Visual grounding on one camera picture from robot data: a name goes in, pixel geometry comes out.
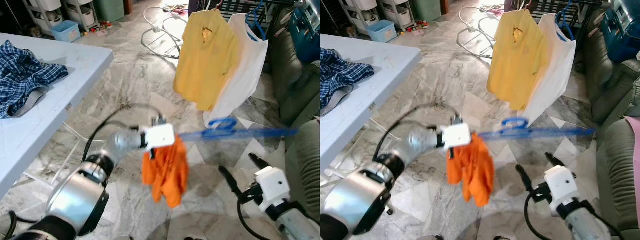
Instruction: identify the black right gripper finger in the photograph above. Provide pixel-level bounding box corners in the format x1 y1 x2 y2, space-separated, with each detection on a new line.
545 152 567 171
218 166 242 198
515 165 535 196
248 153 270 172

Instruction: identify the blue plastic hanger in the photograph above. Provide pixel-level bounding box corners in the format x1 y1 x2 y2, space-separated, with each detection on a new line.
177 117 300 142
555 0 576 42
477 117 596 142
245 2 268 42

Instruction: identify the orange shirt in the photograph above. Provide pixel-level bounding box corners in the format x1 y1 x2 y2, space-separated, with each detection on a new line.
445 132 496 207
141 135 190 208

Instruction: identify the blue plaid shirt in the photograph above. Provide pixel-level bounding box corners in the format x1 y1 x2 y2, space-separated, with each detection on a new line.
320 47 376 117
0 40 69 120

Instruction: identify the yellow polo shirt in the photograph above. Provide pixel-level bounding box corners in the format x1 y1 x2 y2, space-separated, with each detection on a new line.
486 9 551 112
173 9 241 112

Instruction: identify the pink cushion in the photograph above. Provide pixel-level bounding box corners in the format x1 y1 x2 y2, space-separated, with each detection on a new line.
624 116 640 201

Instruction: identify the white t-shirt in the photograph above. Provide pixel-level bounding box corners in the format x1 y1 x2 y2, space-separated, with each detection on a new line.
202 13 269 128
522 13 577 126

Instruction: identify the green sofa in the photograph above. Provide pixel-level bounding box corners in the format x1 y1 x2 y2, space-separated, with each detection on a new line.
582 20 640 240
270 20 321 236

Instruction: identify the white folding table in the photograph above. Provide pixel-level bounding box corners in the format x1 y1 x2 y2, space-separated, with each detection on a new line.
320 32 423 176
0 32 115 201

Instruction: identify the light blue plastic bin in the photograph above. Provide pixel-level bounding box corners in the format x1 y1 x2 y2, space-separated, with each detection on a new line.
366 20 398 43
50 20 82 43

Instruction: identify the green waste bin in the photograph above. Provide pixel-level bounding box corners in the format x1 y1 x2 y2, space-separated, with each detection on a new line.
95 0 126 23
411 0 443 23

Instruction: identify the white storage shelf unit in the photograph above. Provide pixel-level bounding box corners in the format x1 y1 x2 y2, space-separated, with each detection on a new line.
377 0 416 28
22 0 63 36
340 0 381 33
60 0 98 31

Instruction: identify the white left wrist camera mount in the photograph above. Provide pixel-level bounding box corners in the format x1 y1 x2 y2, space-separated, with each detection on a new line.
441 123 472 150
145 123 176 149

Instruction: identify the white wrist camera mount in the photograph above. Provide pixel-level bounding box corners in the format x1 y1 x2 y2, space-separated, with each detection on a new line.
441 123 472 150
544 166 580 206
145 123 176 149
254 167 292 205

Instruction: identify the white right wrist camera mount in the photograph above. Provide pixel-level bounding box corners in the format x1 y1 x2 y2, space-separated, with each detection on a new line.
544 166 580 206
254 167 292 205

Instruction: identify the black left wrist camera cable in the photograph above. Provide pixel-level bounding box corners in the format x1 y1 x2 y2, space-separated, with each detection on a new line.
372 102 463 161
82 102 166 161

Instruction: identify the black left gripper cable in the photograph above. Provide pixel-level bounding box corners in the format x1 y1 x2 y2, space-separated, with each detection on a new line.
92 120 143 151
385 122 441 151

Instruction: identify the white round wire frame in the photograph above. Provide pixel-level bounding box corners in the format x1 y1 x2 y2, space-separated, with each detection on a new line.
141 6 187 60
456 6 501 60

